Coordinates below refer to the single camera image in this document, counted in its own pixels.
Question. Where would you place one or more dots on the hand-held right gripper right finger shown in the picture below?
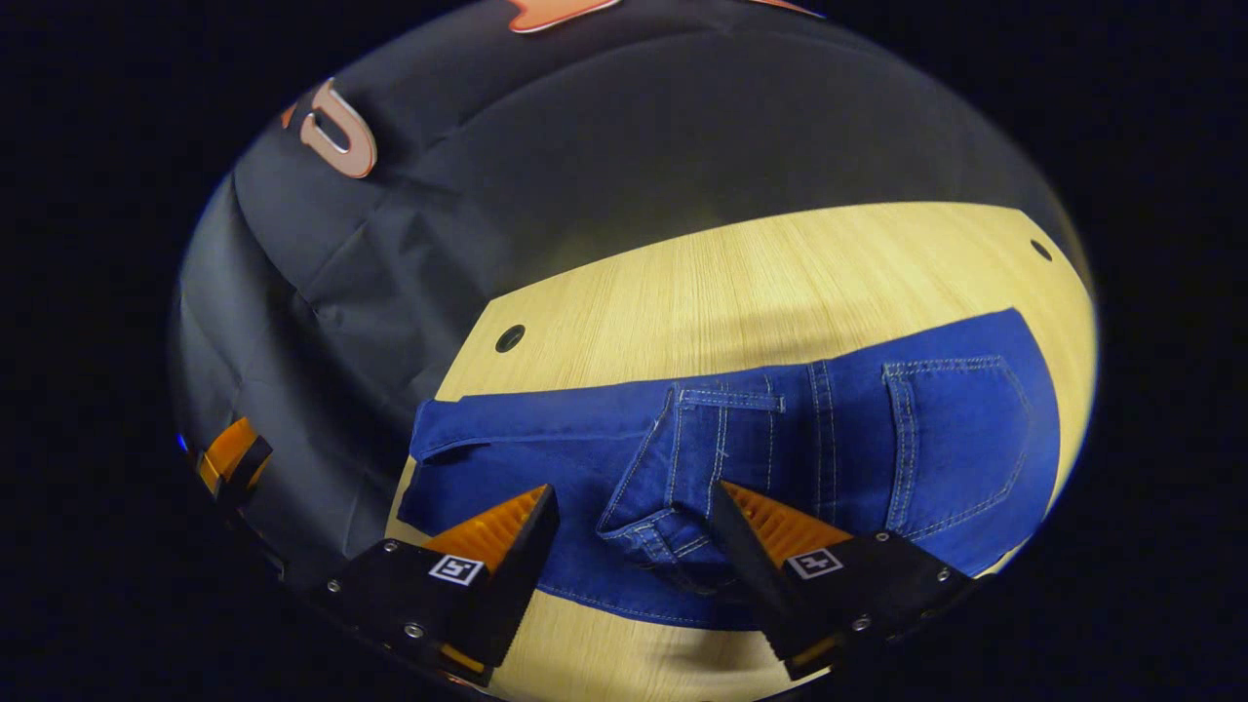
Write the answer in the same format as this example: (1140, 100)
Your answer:
(749, 570)

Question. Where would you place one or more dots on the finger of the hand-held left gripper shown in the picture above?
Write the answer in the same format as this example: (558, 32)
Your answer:
(234, 453)

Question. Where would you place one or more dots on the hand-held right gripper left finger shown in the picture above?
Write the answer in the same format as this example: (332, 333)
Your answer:
(522, 575)

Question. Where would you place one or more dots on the blue denim jeans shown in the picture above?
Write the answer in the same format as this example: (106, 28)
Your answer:
(877, 439)

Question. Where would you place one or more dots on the black backdrop cloth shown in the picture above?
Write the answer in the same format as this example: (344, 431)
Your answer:
(585, 146)

